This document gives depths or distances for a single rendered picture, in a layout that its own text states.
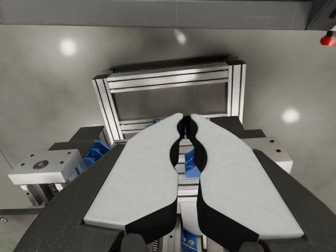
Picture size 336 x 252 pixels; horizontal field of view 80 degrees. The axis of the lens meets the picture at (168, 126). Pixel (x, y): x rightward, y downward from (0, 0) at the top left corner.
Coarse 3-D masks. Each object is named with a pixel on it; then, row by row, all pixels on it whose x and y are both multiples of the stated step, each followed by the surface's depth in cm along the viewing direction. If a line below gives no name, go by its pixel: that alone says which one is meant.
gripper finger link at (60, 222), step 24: (120, 144) 9; (96, 168) 8; (72, 192) 7; (96, 192) 7; (48, 216) 6; (72, 216) 6; (24, 240) 5; (48, 240) 5; (72, 240) 5; (96, 240) 5; (120, 240) 6
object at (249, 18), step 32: (0, 0) 33; (32, 0) 33; (64, 0) 32; (96, 0) 32; (128, 0) 32; (160, 0) 31; (192, 0) 31; (224, 0) 31; (256, 0) 31; (288, 0) 31
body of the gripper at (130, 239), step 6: (126, 234) 5; (132, 234) 5; (138, 234) 5; (126, 240) 5; (132, 240) 5; (138, 240) 5; (126, 246) 5; (132, 246) 5; (138, 246) 5; (144, 246) 5; (240, 246) 5; (246, 246) 5; (252, 246) 5; (258, 246) 5
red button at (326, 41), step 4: (328, 32) 45; (332, 32) 44; (324, 36) 46; (328, 36) 45; (332, 36) 45; (320, 40) 46; (324, 40) 45; (328, 40) 45; (332, 40) 44; (324, 44) 46; (328, 44) 45; (332, 44) 45
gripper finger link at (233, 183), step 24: (192, 120) 11; (192, 144) 12; (216, 144) 9; (240, 144) 9; (216, 168) 8; (240, 168) 8; (216, 192) 7; (240, 192) 7; (264, 192) 7; (216, 216) 6; (240, 216) 6; (264, 216) 6; (288, 216) 6; (216, 240) 7; (240, 240) 6
